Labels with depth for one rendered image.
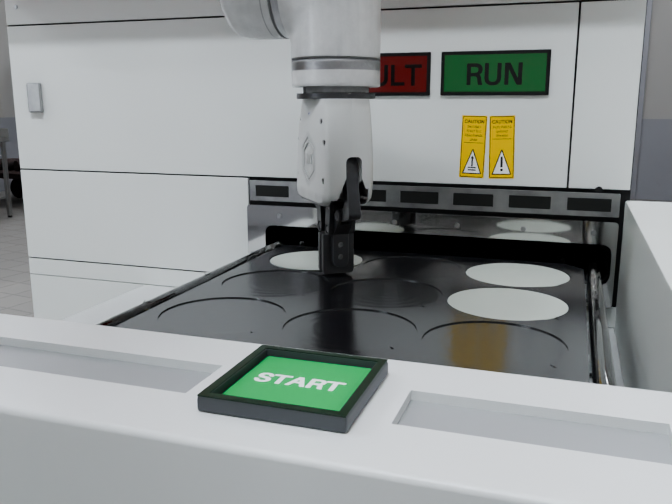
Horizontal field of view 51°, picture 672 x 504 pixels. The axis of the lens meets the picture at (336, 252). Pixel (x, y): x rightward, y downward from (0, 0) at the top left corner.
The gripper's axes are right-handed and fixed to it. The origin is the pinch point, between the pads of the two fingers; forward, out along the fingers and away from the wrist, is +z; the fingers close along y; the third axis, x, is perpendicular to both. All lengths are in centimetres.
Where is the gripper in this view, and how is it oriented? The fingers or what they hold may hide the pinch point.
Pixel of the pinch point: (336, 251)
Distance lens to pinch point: 69.7
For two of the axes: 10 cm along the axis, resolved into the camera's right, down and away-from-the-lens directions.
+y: 3.3, 2.0, -9.2
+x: 9.5, -0.7, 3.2
